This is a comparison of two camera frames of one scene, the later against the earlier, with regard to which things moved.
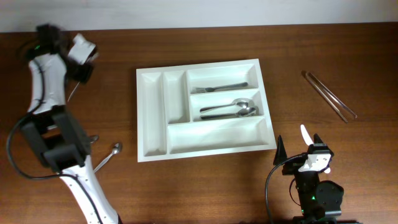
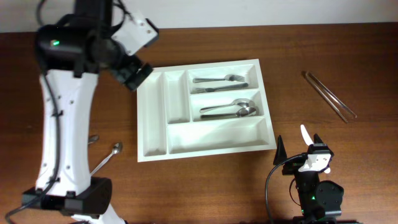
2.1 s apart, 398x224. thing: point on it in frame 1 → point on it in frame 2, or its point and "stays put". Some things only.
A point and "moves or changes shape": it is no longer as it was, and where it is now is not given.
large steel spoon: (245, 112) stays put
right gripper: (280, 154) stays put
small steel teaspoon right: (116, 149) stays put
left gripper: (85, 70) → (125, 74)
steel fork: (73, 91) moves or changes shape
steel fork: (199, 89) stays put
